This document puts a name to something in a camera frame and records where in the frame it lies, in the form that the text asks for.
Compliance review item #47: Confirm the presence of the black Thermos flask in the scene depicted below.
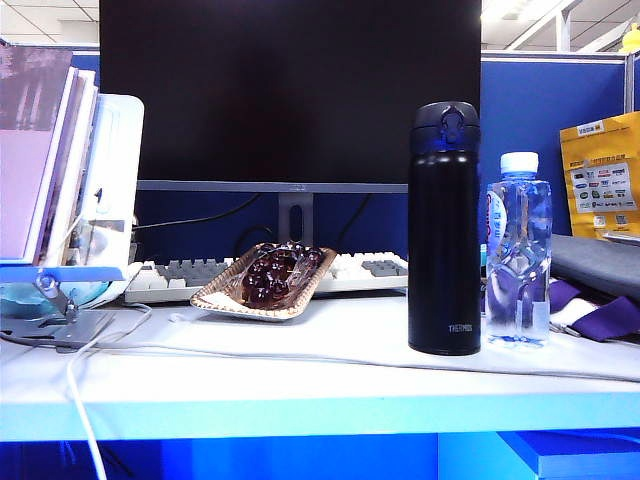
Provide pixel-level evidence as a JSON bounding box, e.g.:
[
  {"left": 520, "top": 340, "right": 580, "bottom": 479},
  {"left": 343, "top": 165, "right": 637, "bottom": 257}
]
[{"left": 407, "top": 101, "right": 483, "bottom": 357}]

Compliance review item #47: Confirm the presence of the clear mineral water bottle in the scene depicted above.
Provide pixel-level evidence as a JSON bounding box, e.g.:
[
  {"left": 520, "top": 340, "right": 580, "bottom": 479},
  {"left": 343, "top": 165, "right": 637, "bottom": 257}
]
[{"left": 484, "top": 151, "right": 553, "bottom": 348}]

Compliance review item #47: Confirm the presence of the grey monitor stand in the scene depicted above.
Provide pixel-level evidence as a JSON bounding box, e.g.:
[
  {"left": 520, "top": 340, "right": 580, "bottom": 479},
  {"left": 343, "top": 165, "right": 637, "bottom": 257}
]
[{"left": 277, "top": 192, "right": 315, "bottom": 247}]

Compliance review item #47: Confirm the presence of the dark grapes bunch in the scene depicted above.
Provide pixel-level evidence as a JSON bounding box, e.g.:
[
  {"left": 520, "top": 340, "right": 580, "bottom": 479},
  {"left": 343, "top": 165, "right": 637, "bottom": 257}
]
[{"left": 239, "top": 243, "right": 324, "bottom": 307}]

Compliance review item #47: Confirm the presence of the woven-rim snack tray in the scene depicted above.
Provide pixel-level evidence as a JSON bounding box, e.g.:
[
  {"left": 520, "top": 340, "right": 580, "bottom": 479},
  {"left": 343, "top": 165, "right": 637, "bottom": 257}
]
[{"left": 190, "top": 242, "right": 339, "bottom": 324}]

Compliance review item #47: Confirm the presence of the white and grey keyboard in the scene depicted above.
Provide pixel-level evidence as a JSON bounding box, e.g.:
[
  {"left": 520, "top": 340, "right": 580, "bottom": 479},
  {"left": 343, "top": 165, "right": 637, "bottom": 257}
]
[{"left": 123, "top": 251, "right": 411, "bottom": 305}]

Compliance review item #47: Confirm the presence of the black computer monitor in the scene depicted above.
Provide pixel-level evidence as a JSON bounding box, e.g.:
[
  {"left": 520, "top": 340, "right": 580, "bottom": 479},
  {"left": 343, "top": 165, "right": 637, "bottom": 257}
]
[{"left": 98, "top": 0, "right": 484, "bottom": 195}]

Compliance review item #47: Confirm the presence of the white tablet device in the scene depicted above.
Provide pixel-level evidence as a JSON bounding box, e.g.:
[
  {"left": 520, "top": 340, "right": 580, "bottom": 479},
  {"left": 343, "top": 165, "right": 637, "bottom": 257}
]
[{"left": 74, "top": 93, "right": 146, "bottom": 297}]

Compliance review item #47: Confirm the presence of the grey metal tablet stand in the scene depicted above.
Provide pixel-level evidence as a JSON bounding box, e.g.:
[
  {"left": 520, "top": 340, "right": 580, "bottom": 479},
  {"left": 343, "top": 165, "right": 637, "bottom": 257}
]
[{"left": 0, "top": 257, "right": 126, "bottom": 354}]

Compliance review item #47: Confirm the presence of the white-paged book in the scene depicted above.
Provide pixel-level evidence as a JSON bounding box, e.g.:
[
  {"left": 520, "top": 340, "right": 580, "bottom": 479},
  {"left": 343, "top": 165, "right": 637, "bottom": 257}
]
[{"left": 37, "top": 67, "right": 100, "bottom": 266}]

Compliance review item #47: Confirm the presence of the yellow paper bag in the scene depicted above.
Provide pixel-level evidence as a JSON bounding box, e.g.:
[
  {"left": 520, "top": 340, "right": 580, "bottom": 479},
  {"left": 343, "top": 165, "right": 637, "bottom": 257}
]
[{"left": 559, "top": 110, "right": 640, "bottom": 246}]

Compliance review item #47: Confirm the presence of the pink cover book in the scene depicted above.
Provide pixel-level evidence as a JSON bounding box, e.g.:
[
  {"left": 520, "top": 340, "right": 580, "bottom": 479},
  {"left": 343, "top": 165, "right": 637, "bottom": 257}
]
[{"left": 0, "top": 44, "right": 79, "bottom": 264}]

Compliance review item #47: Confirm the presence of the teal bowl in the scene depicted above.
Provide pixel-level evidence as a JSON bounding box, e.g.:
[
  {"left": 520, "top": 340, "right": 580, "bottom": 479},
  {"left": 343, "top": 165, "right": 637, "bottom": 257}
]
[{"left": 0, "top": 279, "right": 111, "bottom": 319}]

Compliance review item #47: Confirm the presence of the blue box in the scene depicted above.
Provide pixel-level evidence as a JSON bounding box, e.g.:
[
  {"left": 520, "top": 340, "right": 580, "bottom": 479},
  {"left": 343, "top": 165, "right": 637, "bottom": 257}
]
[{"left": 499, "top": 429, "right": 640, "bottom": 480}]

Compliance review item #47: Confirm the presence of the yellow duck toy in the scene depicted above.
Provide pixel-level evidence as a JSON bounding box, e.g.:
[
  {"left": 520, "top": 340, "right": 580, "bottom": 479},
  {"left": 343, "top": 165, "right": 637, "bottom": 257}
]
[{"left": 618, "top": 22, "right": 640, "bottom": 55}]

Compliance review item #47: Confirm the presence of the black monitor cable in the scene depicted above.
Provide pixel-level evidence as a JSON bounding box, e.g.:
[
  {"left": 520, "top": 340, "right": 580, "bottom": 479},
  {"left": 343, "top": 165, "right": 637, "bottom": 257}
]
[
  {"left": 338, "top": 193, "right": 374, "bottom": 242},
  {"left": 133, "top": 193, "right": 262, "bottom": 231},
  {"left": 234, "top": 224, "right": 275, "bottom": 257}
]

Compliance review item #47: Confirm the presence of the white cable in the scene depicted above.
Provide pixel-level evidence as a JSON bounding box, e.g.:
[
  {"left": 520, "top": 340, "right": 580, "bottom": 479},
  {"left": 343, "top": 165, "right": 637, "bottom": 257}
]
[
  {"left": 89, "top": 294, "right": 640, "bottom": 384},
  {"left": 67, "top": 302, "right": 186, "bottom": 480}
]

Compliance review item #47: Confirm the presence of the dark grey cable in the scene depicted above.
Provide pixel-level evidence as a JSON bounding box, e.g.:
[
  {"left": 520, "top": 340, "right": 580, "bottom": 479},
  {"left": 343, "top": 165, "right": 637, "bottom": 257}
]
[{"left": 0, "top": 329, "right": 84, "bottom": 355}]

